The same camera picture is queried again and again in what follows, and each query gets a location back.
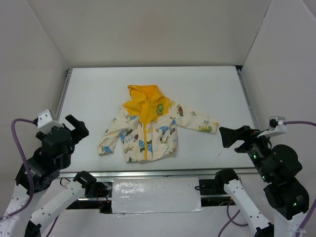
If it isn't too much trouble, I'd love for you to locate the cream dinosaur print hooded jacket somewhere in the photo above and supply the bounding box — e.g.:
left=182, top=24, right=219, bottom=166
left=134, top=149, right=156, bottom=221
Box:
left=97, top=85, right=219, bottom=163

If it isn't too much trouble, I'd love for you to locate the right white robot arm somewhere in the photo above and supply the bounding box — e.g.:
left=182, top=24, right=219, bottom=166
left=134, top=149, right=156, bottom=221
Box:
left=215, top=120, right=316, bottom=237

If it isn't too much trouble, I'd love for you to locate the aluminium table frame rail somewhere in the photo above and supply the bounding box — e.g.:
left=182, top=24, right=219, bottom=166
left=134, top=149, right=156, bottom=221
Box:
left=57, top=66, right=256, bottom=178

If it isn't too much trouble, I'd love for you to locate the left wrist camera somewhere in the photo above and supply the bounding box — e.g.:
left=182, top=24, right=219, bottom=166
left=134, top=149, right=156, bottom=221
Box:
left=33, top=109, right=64, bottom=134

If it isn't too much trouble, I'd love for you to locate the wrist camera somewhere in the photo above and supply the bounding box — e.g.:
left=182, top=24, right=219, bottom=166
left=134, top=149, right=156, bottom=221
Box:
left=33, top=109, right=64, bottom=134
left=257, top=116, right=287, bottom=138

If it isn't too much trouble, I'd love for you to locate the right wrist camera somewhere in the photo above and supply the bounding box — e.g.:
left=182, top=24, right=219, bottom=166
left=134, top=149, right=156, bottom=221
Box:
left=257, top=116, right=287, bottom=138

